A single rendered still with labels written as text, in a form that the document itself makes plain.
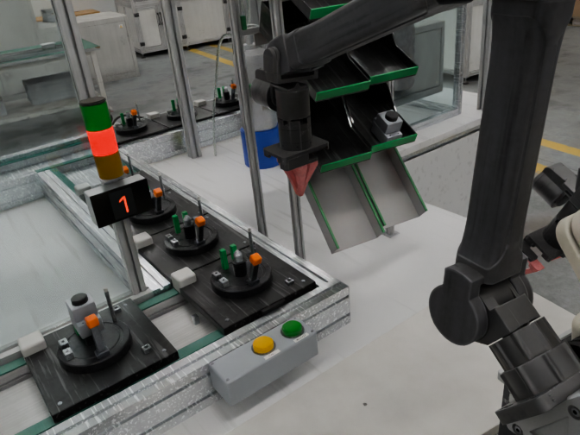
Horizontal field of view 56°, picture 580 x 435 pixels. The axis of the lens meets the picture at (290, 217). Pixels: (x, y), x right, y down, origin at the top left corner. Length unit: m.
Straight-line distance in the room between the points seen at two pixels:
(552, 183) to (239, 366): 0.68
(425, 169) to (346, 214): 1.08
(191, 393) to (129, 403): 0.12
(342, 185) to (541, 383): 0.82
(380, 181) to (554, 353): 0.85
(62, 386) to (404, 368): 0.66
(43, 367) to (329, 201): 0.71
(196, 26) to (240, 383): 9.54
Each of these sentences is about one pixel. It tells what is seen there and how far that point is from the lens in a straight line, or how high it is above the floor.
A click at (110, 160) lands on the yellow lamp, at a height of 1.30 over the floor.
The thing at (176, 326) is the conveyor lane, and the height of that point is 0.92.
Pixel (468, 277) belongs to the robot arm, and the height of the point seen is 1.30.
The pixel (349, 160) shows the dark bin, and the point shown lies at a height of 1.20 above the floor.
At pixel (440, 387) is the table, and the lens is 1.14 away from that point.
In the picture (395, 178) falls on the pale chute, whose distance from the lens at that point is 1.44.
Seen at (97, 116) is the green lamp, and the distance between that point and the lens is 1.10.
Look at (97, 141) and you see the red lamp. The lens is 1.12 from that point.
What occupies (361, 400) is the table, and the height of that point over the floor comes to 0.86.
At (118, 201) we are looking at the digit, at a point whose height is 1.21.
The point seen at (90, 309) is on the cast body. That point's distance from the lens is 1.10.
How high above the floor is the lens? 1.66
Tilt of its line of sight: 27 degrees down
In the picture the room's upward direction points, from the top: 6 degrees counter-clockwise
